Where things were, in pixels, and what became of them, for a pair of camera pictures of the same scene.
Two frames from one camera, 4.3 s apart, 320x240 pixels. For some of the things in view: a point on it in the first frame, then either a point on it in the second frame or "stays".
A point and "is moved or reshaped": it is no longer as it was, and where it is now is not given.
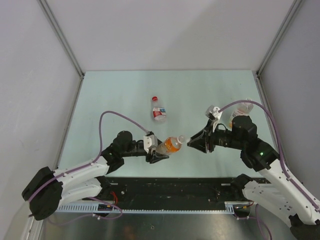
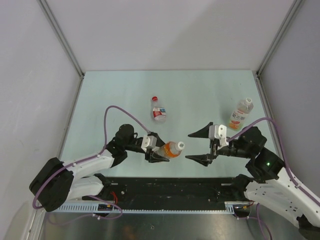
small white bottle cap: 181,139 to 180,145
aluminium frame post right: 278,37 stays
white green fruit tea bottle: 243,109 stays
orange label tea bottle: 170,145 is moved or reshaped
